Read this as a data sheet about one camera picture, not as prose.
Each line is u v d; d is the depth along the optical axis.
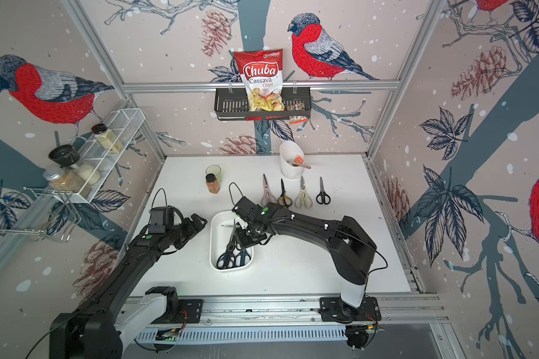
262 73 0.81
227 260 0.83
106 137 0.74
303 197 1.04
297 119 0.90
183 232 0.73
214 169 1.10
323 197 1.04
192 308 0.74
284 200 1.03
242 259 0.85
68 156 0.61
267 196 1.04
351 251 0.45
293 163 1.08
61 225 0.69
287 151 1.06
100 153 0.79
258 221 0.60
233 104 0.95
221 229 0.94
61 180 0.60
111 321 0.44
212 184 1.01
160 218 0.66
